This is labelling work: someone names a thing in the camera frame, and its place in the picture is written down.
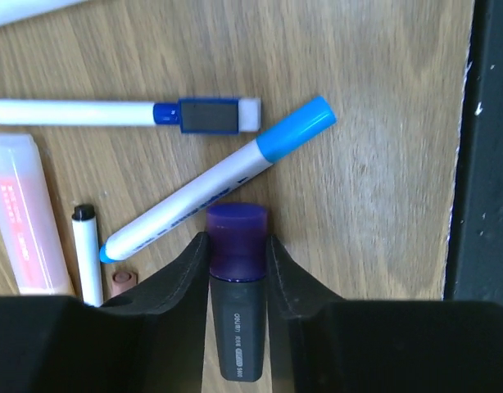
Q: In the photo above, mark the dark blue cap pen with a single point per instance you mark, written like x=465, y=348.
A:
x=192, y=115

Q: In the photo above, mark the black tip white pen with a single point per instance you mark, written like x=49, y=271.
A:
x=84, y=226

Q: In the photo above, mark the brown tip white marker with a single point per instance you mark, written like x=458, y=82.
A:
x=122, y=281

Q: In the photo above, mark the black purple highlighter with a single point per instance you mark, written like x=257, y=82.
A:
x=238, y=233

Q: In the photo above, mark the orange pink highlighter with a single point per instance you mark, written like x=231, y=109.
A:
x=27, y=222

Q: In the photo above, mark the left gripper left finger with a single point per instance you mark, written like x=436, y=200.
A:
x=150, y=338

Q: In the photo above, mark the lavender cap marker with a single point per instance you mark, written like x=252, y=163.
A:
x=12, y=11

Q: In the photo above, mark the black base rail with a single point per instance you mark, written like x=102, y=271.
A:
x=474, y=269

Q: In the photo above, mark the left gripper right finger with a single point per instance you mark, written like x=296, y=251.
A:
x=320, y=342

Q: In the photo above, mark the light blue marker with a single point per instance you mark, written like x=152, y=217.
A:
x=244, y=164

